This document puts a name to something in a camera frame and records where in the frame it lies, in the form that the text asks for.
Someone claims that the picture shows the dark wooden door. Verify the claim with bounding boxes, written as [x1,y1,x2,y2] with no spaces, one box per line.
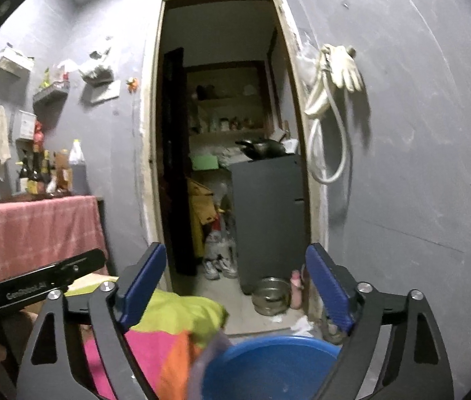
[156,48,198,276]

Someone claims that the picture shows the crumpled white paper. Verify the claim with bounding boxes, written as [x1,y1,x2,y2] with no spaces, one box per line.
[291,317,323,338]

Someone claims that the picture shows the multicolour patchwork blanket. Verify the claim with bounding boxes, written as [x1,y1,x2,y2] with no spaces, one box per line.
[64,275,230,400]

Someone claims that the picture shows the hanging white plastic bag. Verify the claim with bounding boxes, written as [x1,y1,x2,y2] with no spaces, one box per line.
[79,35,115,86]

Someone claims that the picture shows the grey wall shelf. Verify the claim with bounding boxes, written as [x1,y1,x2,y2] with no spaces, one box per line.
[33,81,71,111]

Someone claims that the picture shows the blue plastic basin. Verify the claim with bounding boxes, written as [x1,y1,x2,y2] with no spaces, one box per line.
[202,335,344,400]

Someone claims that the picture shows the green box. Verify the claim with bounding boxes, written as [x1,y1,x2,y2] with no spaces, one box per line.
[191,154,219,171]

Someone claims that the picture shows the metal bowl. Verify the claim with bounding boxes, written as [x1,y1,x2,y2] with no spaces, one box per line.
[251,277,292,316]

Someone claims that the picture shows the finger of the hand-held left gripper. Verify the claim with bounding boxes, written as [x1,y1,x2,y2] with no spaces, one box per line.
[0,249,107,313]

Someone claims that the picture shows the yellow cardboard box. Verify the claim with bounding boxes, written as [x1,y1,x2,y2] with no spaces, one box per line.
[187,177,215,259]

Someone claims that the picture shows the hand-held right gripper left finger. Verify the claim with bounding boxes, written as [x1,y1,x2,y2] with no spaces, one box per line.
[16,242,167,400]

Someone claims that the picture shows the pale wooden door frame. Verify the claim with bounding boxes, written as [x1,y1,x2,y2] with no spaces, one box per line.
[141,0,330,296]

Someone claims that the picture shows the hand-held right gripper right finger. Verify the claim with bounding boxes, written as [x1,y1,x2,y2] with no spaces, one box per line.
[305,242,455,400]

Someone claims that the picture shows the pink plastic bottle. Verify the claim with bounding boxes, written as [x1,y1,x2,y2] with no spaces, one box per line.
[289,269,306,310]

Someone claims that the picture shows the white work gloves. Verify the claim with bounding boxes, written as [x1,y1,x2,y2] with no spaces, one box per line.
[321,44,365,92]

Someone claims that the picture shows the large dark liquid jug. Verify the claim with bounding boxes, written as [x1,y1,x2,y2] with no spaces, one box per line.
[68,138,90,196]

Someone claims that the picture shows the wooden shelf unit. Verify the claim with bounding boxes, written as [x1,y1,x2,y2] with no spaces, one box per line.
[185,60,275,134]

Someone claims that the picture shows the white wall basket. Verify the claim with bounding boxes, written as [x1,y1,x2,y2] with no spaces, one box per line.
[0,46,35,84]

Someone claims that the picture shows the row of condiment bottles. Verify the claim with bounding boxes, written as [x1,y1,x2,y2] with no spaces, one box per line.
[14,121,73,196]

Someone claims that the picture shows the pink checkered tablecloth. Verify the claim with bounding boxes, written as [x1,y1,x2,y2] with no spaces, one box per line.
[0,195,109,284]

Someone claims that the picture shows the dark grey cabinet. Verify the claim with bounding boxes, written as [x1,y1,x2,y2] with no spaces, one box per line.
[229,153,307,296]

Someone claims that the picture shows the black wok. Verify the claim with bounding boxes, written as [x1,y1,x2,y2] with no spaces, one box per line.
[235,138,288,161]

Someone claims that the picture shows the white plastic bags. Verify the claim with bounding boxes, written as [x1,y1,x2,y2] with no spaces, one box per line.
[204,200,236,259]

